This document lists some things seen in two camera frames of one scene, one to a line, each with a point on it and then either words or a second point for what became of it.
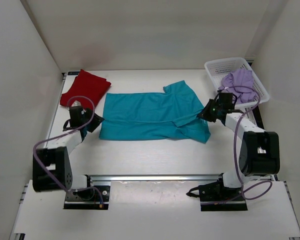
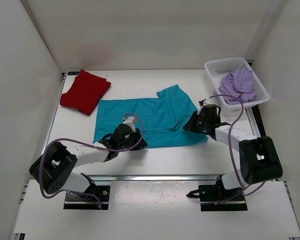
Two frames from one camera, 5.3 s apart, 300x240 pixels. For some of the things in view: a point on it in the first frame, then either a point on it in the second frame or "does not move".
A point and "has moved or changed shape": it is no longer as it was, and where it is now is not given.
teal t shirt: [172, 114] has moved or changed shape
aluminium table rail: [155, 177] does not move
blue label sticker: [73, 73] does not move
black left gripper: [96, 120] → [136, 135]
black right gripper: [205, 115] → [190, 125]
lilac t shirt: [241, 83] does not move
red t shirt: [87, 88] does not move
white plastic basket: [217, 69] does not move
